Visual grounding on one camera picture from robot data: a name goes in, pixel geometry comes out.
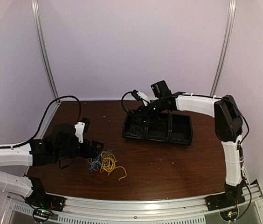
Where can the aluminium front rail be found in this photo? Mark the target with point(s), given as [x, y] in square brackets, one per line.
[191, 210]

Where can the aluminium frame post right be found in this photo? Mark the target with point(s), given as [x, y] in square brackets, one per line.
[231, 13]

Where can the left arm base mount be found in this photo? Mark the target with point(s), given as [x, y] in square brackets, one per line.
[47, 201]

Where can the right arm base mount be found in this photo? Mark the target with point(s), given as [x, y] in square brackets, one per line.
[224, 200]

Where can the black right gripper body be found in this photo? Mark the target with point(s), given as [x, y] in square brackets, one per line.
[160, 106]

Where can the aluminium frame post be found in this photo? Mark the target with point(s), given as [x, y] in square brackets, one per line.
[42, 46]
[231, 13]

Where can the aluminium frame post left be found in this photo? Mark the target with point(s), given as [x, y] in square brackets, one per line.
[42, 46]

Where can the black three-compartment bin tray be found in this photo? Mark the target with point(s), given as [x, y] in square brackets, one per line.
[162, 127]

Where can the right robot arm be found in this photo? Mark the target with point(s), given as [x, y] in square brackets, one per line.
[228, 125]

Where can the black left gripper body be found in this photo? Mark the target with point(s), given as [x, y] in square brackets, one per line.
[67, 152]

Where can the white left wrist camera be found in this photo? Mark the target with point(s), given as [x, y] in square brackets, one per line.
[81, 127]

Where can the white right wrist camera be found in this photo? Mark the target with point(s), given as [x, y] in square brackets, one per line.
[140, 96]

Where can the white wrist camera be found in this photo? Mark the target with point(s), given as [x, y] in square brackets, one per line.
[81, 127]
[140, 96]

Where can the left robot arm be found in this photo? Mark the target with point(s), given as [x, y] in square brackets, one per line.
[19, 155]

